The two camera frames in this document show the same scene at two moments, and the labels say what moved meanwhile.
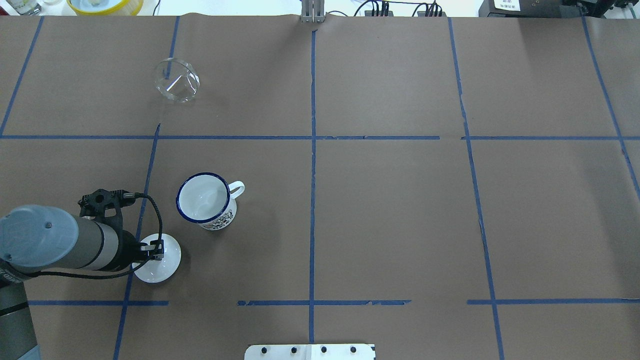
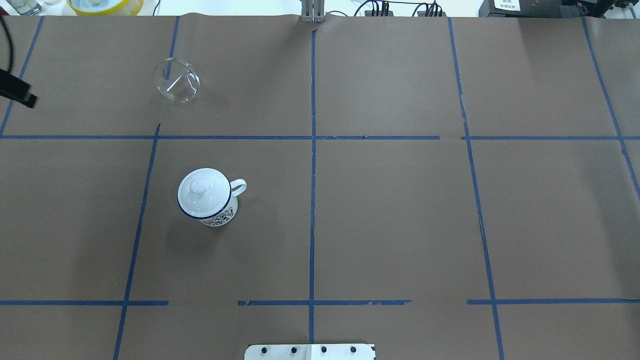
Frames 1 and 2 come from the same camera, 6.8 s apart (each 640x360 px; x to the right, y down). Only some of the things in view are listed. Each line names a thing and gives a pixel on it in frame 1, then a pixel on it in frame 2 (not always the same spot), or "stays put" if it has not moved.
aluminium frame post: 313,11 stays put
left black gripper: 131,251 to 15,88
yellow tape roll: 106,7 stays put
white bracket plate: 310,352 stays put
